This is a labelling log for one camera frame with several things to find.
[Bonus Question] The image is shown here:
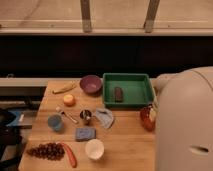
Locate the brown block in tray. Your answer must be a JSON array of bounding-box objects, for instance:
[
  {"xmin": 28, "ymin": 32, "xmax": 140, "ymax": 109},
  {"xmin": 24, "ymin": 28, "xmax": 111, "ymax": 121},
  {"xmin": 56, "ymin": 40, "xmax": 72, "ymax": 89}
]
[{"xmin": 114, "ymin": 87, "xmax": 123, "ymax": 102}]

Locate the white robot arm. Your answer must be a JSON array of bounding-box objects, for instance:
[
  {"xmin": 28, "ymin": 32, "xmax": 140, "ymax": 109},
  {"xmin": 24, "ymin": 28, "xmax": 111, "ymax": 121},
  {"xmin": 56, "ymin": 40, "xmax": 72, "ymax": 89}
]
[{"xmin": 155, "ymin": 67, "xmax": 213, "ymax": 171}]

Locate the purple bowl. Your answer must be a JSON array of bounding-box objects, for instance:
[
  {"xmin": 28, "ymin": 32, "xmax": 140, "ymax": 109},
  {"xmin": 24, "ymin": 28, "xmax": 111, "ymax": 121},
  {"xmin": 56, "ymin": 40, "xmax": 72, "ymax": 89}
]
[{"xmin": 80, "ymin": 75, "xmax": 102, "ymax": 94}]

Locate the red bowl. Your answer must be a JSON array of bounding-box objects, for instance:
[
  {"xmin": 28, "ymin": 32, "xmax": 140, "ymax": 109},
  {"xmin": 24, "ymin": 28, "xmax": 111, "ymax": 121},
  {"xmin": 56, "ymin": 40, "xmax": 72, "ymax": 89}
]
[{"xmin": 140, "ymin": 106, "xmax": 155, "ymax": 131}]

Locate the grey blue cloth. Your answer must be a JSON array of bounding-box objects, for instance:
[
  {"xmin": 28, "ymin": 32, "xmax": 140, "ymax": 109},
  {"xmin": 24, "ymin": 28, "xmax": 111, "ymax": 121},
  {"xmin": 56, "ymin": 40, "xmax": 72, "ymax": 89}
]
[{"xmin": 94, "ymin": 108, "xmax": 114, "ymax": 129}]

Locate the small metal cup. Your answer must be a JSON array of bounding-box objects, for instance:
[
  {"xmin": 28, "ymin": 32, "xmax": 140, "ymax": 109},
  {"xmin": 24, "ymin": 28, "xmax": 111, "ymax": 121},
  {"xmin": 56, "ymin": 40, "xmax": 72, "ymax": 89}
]
[{"xmin": 80, "ymin": 110, "xmax": 92, "ymax": 125}]

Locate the blue cup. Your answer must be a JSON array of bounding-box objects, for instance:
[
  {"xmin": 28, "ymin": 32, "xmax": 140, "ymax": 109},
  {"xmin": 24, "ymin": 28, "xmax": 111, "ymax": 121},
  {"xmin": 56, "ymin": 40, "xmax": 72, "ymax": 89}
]
[{"xmin": 47, "ymin": 114, "xmax": 63, "ymax": 132}]

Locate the metal spoon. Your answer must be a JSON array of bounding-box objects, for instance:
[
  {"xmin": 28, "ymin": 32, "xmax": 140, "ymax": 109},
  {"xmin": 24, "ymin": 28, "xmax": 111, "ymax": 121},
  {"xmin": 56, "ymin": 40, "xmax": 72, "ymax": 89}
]
[{"xmin": 56, "ymin": 107, "xmax": 78, "ymax": 124}]

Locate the small orange yellow cup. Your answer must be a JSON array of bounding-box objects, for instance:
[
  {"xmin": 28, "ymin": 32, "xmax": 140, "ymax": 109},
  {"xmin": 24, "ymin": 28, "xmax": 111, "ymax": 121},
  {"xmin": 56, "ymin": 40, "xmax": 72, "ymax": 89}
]
[{"xmin": 63, "ymin": 94, "xmax": 75, "ymax": 106}]

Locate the green plastic tray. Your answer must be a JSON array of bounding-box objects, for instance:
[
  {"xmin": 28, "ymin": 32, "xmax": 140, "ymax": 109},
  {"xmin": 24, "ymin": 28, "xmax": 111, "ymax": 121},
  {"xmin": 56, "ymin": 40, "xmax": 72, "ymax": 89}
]
[{"xmin": 102, "ymin": 73, "xmax": 154, "ymax": 108}]

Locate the blue sponge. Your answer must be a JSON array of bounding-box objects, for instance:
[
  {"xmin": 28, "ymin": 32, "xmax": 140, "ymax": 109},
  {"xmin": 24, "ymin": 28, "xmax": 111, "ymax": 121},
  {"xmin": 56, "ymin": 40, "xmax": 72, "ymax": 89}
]
[{"xmin": 75, "ymin": 127, "xmax": 96, "ymax": 141}]

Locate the bunch of dark grapes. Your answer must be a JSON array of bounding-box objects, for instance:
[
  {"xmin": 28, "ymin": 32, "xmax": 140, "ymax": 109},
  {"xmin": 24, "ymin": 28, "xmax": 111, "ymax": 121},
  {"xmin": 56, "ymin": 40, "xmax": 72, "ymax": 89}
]
[{"xmin": 27, "ymin": 143, "xmax": 65, "ymax": 160}]

